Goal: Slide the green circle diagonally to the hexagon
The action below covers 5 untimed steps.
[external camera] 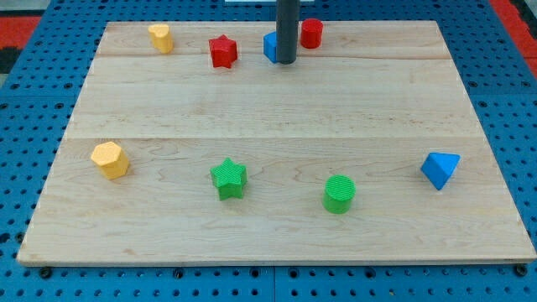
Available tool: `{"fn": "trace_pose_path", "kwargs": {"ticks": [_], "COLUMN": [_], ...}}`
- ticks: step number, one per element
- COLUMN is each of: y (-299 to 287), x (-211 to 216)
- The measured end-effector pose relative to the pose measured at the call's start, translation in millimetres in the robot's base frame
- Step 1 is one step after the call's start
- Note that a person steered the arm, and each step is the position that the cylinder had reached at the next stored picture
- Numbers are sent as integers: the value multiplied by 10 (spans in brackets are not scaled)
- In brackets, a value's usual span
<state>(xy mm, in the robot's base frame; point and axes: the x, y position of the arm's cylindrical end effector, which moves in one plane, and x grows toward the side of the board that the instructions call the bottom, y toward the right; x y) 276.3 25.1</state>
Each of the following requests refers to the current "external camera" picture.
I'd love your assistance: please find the yellow hexagon block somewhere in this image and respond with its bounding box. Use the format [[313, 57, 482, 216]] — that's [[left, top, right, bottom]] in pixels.
[[91, 142, 129, 180]]

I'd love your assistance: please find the green star block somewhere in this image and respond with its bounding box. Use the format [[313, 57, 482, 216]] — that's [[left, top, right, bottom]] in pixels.
[[210, 158, 248, 200]]

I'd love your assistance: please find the light wooden board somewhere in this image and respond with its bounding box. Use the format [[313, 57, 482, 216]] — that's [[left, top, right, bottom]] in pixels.
[[18, 21, 536, 267]]

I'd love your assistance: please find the green cylinder block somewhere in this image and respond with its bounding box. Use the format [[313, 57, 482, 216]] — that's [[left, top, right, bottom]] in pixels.
[[322, 174, 356, 214]]

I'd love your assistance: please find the red star block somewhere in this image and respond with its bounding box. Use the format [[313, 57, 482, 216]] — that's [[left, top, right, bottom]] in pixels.
[[209, 34, 238, 69]]

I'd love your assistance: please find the blue cube block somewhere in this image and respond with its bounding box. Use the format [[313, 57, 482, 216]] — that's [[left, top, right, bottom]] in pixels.
[[263, 31, 278, 64]]

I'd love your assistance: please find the red cylinder block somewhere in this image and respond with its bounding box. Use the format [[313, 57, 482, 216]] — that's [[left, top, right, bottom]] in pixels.
[[300, 18, 324, 49]]

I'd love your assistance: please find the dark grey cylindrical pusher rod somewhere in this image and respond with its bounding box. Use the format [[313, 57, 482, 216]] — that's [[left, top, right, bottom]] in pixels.
[[276, 0, 300, 65]]

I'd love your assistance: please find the yellow heart block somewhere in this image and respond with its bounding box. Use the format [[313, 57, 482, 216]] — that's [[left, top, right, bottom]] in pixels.
[[148, 23, 174, 54]]

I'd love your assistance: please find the blue triangle block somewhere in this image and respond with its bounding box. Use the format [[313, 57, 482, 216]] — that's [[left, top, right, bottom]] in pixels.
[[420, 153, 461, 190]]

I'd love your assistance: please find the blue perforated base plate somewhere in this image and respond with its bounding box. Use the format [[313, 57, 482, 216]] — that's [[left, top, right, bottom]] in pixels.
[[1, 0, 536, 301]]

